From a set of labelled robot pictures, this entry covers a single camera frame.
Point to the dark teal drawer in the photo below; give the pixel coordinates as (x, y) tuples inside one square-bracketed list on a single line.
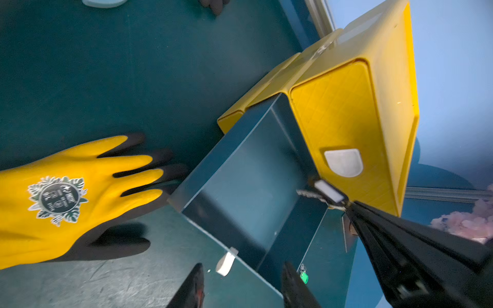
[(245, 196)]

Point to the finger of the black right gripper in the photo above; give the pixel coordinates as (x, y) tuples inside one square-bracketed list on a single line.
[(418, 266)]

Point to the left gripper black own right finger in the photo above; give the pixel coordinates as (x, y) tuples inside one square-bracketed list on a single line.
[(294, 291)]

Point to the pink cherry blossom tree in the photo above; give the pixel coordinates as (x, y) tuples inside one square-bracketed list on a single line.
[(475, 225)]

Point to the yellow drawer cabinet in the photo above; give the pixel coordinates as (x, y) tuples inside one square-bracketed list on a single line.
[(354, 97)]

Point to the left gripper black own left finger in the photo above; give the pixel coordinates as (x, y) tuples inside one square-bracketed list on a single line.
[(191, 293)]

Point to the black tag key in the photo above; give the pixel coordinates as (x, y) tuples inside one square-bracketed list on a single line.
[(326, 193)]

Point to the yellow black work glove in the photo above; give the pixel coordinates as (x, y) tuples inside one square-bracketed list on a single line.
[(79, 204)]

